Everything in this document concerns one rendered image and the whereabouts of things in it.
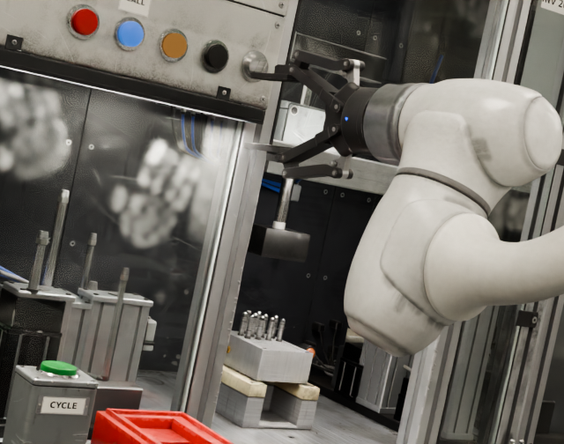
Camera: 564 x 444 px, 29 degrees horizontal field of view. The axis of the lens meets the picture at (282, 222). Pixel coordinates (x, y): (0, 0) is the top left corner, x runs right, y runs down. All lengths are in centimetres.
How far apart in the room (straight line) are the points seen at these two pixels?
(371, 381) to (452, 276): 92
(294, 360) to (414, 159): 68
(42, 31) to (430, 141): 47
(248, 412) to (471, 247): 72
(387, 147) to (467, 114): 12
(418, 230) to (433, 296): 6
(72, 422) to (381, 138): 46
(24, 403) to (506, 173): 57
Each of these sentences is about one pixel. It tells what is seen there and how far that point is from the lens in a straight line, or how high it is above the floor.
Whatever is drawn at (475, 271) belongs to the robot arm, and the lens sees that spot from 100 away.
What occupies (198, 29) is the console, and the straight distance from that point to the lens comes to 139.
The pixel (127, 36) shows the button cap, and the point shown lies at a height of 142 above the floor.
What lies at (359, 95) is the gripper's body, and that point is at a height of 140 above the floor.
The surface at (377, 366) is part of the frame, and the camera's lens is 191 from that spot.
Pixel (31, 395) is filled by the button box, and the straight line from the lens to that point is 123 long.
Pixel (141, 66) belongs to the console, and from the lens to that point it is 135.
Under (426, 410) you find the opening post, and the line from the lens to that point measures 173.
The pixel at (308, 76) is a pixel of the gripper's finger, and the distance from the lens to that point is 131.
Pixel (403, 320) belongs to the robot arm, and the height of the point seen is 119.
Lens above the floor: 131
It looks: 3 degrees down
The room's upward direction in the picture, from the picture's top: 12 degrees clockwise
